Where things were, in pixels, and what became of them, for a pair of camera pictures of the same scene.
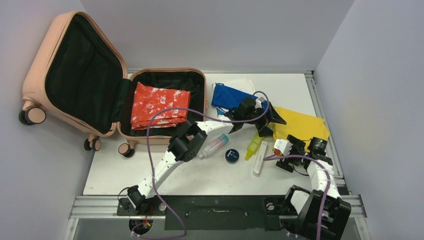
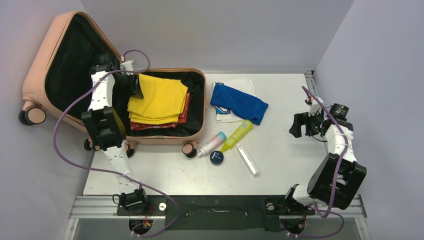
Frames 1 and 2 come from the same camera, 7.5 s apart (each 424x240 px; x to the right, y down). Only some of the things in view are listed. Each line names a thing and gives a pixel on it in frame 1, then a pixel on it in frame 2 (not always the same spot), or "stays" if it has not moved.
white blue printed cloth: [242, 84] stays
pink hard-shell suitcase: [77, 78] stays
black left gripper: [270, 116] → [133, 89]
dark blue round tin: [232, 156] → [216, 158]
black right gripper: [297, 144] → [304, 119]
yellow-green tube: [254, 146] → [247, 125]
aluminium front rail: [106, 208] stays
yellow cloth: [301, 126] → [162, 102]
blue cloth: [229, 98] stays
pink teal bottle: [214, 145] stays
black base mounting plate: [256, 213] stays
